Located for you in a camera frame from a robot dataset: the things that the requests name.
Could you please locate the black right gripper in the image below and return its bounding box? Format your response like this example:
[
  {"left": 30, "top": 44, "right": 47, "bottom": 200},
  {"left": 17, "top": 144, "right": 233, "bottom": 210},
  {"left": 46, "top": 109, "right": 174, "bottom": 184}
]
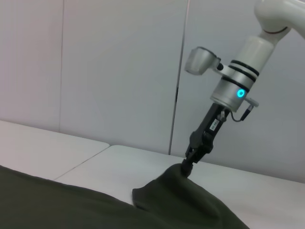
[{"left": 181, "top": 103, "right": 227, "bottom": 177}]

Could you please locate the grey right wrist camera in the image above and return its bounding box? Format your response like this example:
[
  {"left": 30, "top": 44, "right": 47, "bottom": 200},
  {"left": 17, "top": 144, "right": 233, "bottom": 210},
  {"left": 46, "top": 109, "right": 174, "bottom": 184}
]
[{"left": 185, "top": 47, "right": 224, "bottom": 75}]

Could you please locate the dark green FREE! t-shirt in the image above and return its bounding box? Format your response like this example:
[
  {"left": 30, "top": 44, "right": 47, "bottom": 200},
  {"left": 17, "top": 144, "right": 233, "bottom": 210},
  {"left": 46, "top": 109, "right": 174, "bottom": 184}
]
[{"left": 0, "top": 164, "right": 251, "bottom": 229}]

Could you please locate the right arm connector cable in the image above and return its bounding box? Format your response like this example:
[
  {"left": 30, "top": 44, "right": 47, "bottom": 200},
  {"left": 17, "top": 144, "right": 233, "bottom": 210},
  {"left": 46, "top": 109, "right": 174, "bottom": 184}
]
[{"left": 230, "top": 99, "right": 259, "bottom": 122}]

